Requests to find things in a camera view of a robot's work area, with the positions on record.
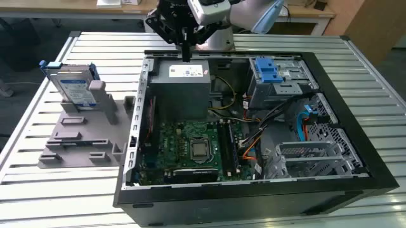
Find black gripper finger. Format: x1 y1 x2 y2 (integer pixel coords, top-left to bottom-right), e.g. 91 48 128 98
144 9 188 62
187 21 223 63

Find hard disk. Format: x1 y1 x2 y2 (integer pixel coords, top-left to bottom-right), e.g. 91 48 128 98
39 61 101 111

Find orange power wire black plug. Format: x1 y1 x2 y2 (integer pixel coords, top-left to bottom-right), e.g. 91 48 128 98
303 113 330 141

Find metal disk bay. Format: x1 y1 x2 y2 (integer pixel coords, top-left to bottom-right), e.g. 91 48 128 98
274 140 362 179

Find large white box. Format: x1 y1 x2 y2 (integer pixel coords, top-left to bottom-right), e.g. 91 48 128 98
96 0 121 9

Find blue plastic drive latch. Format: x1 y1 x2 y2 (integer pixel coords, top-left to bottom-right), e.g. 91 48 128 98
255 58 283 84

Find grey power supply unit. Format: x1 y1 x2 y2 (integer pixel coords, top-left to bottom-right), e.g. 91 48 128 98
148 59 212 122

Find wooden desk white legs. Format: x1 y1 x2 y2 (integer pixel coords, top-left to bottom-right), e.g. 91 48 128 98
0 0 336 36

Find metal drive cage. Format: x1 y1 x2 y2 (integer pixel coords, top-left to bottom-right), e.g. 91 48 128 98
247 57 319 110

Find green motherboard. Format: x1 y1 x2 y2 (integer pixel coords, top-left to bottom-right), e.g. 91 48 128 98
139 120 254 186

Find grey parts rack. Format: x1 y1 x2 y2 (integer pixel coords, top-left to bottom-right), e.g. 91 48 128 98
37 80 137 169

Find silver CPU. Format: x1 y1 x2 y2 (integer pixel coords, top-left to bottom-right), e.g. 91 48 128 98
192 143 208 159

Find black RAM stick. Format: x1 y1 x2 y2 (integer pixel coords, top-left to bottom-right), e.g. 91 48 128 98
217 120 232 178

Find wooden cabinet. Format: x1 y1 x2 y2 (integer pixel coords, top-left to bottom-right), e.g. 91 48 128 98
323 0 406 67

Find CPU socket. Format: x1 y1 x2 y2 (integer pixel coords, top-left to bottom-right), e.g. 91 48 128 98
188 136 212 165

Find grey metal foot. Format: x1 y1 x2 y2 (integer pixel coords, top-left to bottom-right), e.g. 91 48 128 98
0 78 13 97

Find black graphics card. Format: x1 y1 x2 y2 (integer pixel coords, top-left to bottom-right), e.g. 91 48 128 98
164 167 220 184

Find black PC case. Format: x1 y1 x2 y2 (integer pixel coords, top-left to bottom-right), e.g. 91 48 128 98
112 49 400 228

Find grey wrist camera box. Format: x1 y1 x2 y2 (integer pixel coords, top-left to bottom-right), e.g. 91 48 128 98
187 0 234 26

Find yellow wire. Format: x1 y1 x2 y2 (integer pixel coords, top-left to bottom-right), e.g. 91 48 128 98
207 76 238 111

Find thin red wire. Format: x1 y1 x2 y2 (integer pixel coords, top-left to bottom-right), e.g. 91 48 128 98
144 97 155 145

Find black cable bundle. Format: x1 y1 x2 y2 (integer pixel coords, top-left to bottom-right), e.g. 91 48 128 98
239 92 318 147

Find blue data wire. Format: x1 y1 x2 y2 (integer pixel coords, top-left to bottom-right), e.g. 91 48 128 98
296 104 318 143

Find orange wire bundle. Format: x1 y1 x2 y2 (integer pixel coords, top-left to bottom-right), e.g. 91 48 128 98
242 133 258 162

